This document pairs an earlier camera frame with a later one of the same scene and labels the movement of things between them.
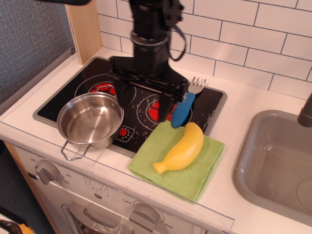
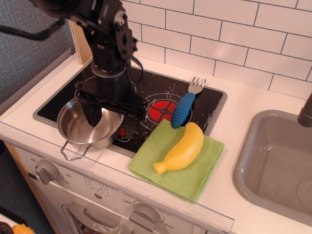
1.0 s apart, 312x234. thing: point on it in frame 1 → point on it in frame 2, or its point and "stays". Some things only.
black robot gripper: [149, 68] → [114, 93]
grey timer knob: [47, 170] stays
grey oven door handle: [106, 219] stays
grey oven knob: [145, 217] stays
